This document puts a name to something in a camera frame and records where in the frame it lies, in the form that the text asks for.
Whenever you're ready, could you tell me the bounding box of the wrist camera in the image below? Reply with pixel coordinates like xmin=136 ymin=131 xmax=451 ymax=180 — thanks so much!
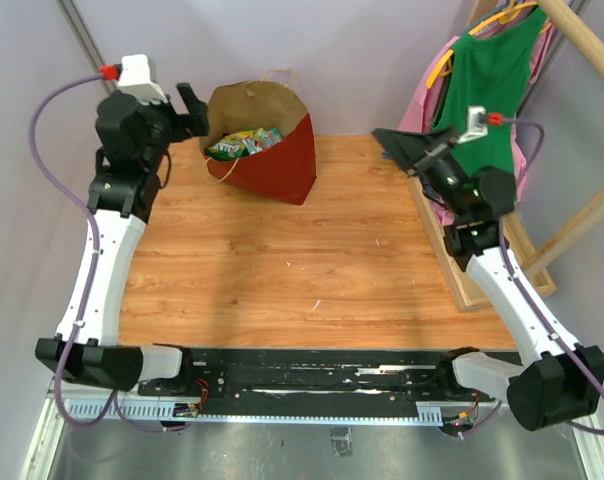
xmin=117 ymin=54 xmax=168 ymax=105
xmin=457 ymin=106 xmax=488 ymax=144

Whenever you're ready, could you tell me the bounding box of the blue grey shirt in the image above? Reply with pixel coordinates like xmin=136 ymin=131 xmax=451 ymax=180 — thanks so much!
xmin=382 ymin=150 xmax=450 ymax=216

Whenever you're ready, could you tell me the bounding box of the pink shirt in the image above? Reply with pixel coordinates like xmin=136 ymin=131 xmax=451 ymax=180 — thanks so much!
xmin=398 ymin=27 xmax=554 ymax=199

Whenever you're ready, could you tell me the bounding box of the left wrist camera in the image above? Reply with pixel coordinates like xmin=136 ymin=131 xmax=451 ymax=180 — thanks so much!
xmin=117 ymin=54 xmax=168 ymax=105

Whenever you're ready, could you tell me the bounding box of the yellow clothes hanger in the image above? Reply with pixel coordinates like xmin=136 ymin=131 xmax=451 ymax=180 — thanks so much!
xmin=424 ymin=1 xmax=539 ymax=90

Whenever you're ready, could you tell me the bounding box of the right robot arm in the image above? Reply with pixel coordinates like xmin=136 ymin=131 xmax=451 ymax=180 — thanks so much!
xmin=372 ymin=127 xmax=604 ymax=431

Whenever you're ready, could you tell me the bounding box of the green Fox's candy packet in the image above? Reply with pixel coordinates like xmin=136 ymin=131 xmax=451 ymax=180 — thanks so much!
xmin=205 ymin=130 xmax=257 ymax=161

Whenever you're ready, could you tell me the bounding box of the aluminium corner post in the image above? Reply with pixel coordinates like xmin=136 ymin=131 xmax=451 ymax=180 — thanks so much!
xmin=54 ymin=0 xmax=105 ymax=71

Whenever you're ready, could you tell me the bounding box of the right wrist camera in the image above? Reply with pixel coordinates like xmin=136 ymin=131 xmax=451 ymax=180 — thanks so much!
xmin=457 ymin=106 xmax=488 ymax=144

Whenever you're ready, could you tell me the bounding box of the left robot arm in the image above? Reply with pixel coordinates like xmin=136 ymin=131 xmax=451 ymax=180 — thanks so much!
xmin=35 ymin=83 xmax=209 ymax=396

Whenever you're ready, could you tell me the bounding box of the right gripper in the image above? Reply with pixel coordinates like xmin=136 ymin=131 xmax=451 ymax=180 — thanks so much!
xmin=370 ymin=125 xmax=470 ymax=221

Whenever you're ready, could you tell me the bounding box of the teal candy packet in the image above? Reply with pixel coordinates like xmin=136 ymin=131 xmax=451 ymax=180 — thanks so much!
xmin=242 ymin=128 xmax=282 ymax=155

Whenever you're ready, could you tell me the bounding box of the white cable duct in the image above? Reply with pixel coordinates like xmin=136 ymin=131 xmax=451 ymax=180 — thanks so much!
xmin=66 ymin=399 xmax=443 ymax=426

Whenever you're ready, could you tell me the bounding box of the green tank top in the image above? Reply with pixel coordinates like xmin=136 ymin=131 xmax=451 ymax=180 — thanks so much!
xmin=431 ymin=7 xmax=547 ymax=176

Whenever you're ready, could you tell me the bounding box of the red brown paper bag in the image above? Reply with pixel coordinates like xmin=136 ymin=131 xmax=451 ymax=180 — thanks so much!
xmin=200 ymin=78 xmax=317 ymax=205

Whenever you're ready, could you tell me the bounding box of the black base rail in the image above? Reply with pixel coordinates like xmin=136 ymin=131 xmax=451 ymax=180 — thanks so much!
xmin=137 ymin=348 xmax=476 ymax=409

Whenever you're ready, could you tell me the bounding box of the wooden clothes rack frame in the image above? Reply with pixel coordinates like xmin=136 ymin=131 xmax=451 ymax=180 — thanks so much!
xmin=405 ymin=1 xmax=604 ymax=313

